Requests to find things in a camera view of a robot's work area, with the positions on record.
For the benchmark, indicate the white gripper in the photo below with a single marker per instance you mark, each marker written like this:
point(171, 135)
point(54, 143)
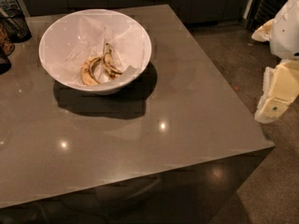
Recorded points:
point(286, 32)

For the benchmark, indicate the spotted banana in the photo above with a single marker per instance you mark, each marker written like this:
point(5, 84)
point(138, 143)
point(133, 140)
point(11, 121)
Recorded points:
point(86, 71)
point(110, 69)

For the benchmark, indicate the white bowl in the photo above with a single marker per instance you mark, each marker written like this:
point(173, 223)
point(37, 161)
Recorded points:
point(57, 42)

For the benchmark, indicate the white paper liner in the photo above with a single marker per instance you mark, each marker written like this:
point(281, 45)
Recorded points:
point(130, 44)

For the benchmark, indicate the brown object at left edge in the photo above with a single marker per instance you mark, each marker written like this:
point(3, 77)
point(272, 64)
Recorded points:
point(6, 48)

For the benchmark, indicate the black wire basket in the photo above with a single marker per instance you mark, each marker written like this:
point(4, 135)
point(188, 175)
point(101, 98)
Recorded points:
point(14, 22)

